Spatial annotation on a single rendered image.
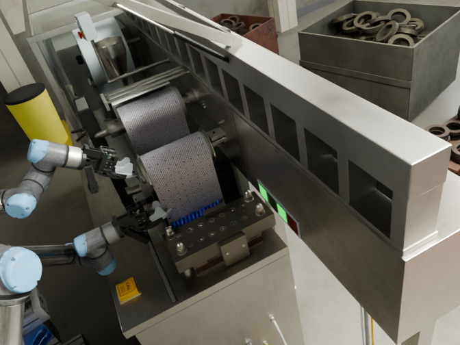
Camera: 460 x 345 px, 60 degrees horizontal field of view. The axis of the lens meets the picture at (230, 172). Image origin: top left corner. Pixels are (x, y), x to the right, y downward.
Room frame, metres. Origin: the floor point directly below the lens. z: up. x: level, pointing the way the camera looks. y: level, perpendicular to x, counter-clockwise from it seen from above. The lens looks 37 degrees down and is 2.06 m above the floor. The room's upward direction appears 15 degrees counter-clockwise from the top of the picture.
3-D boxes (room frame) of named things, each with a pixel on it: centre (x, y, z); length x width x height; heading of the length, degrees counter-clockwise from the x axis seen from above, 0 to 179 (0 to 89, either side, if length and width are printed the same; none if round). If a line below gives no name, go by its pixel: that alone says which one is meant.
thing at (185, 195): (1.18, 0.16, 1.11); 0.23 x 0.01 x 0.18; 106
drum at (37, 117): (4.07, 1.84, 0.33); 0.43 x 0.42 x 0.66; 113
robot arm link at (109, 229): (1.09, 0.47, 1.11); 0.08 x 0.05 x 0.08; 16
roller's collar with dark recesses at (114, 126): (1.44, 0.39, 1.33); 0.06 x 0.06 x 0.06; 16
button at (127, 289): (0.98, 0.48, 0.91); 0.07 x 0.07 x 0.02; 16
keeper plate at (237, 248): (0.99, 0.05, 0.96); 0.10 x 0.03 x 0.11; 106
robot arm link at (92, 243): (1.07, 0.54, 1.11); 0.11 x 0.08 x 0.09; 106
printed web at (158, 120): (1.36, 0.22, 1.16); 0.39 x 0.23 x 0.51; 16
